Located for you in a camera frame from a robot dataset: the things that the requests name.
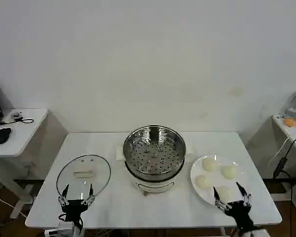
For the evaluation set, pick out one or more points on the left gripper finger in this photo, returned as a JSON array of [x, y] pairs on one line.
[[90, 198], [64, 198]]

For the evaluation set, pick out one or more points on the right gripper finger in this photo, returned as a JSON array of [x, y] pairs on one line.
[[219, 202], [245, 195]]

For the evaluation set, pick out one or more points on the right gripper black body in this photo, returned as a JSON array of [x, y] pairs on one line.
[[240, 213]]

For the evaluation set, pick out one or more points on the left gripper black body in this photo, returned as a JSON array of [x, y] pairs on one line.
[[74, 206]]

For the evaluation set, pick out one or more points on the white steamed bun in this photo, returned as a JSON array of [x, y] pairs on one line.
[[225, 193], [210, 165], [229, 172], [203, 182]]

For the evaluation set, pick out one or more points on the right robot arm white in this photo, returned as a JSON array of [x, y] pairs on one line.
[[260, 233]]

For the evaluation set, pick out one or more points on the white round plate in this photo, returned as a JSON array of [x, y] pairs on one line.
[[239, 187]]

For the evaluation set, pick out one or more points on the black power adapter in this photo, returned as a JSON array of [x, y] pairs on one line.
[[280, 165]]

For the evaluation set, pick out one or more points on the white electric cooking pot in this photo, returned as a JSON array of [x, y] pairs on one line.
[[154, 186]]

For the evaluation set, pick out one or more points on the white side table with laptop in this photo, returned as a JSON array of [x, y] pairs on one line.
[[27, 138]]

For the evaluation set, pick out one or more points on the perforated steel steamer basket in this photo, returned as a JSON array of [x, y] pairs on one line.
[[154, 150]]

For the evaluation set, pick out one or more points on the orange round fruit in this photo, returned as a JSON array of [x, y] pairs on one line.
[[289, 122]]

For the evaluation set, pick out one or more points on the black computer mouse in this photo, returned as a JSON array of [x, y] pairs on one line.
[[1, 135]]

